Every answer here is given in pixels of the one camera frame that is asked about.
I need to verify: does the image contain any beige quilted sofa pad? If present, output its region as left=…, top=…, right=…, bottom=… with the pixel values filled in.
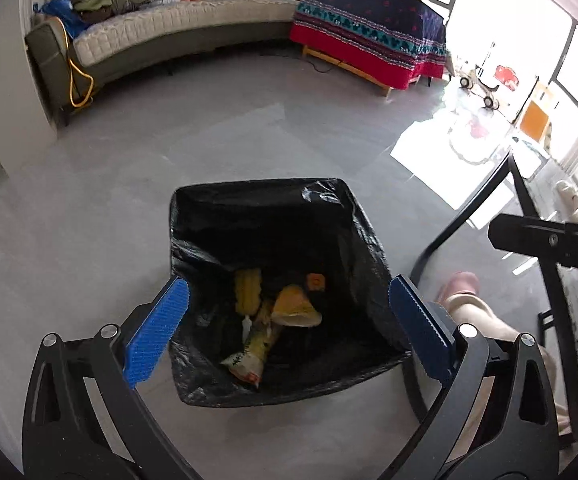
left=71, top=0, right=301, bottom=69

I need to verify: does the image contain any yellow ridged snack packet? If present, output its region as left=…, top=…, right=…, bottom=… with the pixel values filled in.
left=234, top=268, right=263, bottom=317

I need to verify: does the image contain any bed with patterned red blanket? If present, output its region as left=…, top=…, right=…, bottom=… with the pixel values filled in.
left=289, top=0, right=449, bottom=92

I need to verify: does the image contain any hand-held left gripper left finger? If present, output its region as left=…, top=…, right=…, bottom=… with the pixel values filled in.
left=21, top=276, right=205, bottom=480

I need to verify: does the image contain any red toy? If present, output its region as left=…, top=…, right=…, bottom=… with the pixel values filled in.
left=493, top=64, right=521, bottom=90

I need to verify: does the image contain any wooden bench frame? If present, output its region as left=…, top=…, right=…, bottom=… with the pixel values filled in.
left=301, top=45, right=435, bottom=99

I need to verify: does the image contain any blue bag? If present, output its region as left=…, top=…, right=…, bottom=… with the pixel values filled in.
left=32, top=0, right=88, bottom=37

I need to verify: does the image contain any orange and blue slide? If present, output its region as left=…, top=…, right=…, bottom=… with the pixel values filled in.
left=516, top=76, right=555, bottom=145

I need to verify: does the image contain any yellow hose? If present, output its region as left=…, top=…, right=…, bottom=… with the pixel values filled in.
left=50, top=16, right=95, bottom=109

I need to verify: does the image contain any white side cabinet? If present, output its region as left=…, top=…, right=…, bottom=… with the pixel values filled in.
left=0, top=0, right=60, bottom=173

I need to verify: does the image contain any white ride-on toy car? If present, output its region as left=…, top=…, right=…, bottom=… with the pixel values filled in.
left=456, top=60, right=503, bottom=111

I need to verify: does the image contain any yellow and white wrapper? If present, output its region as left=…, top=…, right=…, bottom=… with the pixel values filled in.
left=220, top=310, right=284, bottom=389

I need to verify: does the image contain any pink slipper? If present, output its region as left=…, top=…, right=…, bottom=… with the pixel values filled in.
left=438, top=271, right=481, bottom=307

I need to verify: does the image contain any pile of green clothes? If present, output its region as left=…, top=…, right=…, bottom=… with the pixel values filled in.
left=71, top=0, right=124, bottom=15

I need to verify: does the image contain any black trash bin bag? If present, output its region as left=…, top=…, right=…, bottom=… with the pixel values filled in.
left=168, top=177, right=412, bottom=407

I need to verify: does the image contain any black table frame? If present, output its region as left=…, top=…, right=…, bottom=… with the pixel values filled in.
left=410, top=151, right=578, bottom=443

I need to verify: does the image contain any black floor cable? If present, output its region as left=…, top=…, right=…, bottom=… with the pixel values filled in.
left=258, top=50, right=344, bottom=74

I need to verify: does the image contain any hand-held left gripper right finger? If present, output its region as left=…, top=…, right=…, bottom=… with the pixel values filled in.
left=376, top=274, right=561, bottom=480

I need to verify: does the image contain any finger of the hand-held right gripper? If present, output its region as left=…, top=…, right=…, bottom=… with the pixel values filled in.
left=488, top=213, right=578, bottom=277

